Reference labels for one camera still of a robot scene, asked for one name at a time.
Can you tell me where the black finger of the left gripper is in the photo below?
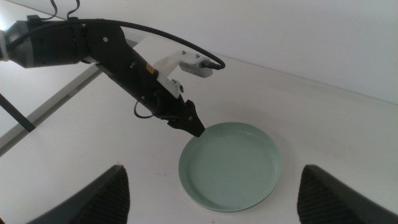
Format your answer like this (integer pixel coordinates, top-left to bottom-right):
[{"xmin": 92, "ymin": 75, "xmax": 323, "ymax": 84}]
[
  {"xmin": 167, "ymin": 119, "xmax": 188, "ymax": 130},
  {"xmin": 183, "ymin": 99, "xmax": 206, "ymax": 138}
]

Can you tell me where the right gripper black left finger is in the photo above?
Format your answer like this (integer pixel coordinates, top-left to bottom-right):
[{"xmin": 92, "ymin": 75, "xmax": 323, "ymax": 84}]
[{"xmin": 26, "ymin": 164, "xmax": 131, "ymax": 224}]

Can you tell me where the pale green shallow bowl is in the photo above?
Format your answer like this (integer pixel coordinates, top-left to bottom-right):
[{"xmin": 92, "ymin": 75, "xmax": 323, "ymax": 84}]
[{"xmin": 178, "ymin": 121, "xmax": 283, "ymax": 213}]

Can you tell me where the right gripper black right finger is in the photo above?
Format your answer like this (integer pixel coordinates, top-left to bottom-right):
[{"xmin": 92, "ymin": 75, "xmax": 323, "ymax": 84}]
[{"xmin": 296, "ymin": 164, "xmax": 398, "ymax": 224}]

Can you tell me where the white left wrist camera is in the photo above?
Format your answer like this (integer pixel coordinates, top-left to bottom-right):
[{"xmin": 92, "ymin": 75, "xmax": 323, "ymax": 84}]
[{"xmin": 153, "ymin": 49, "xmax": 216, "ymax": 100}]

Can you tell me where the thin black cable loop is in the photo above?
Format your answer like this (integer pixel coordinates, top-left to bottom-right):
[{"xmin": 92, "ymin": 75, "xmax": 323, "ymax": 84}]
[{"xmin": 133, "ymin": 98, "xmax": 155, "ymax": 120}]

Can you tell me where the dark metal bar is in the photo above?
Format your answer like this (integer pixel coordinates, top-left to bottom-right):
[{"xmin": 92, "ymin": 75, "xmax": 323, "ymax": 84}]
[{"xmin": 0, "ymin": 92, "xmax": 36, "ymax": 134}]

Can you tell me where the black braided camera cable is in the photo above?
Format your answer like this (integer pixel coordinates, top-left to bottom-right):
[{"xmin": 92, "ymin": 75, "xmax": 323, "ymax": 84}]
[{"xmin": 5, "ymin": 17, "xmax": 226, "ymax": 71}]

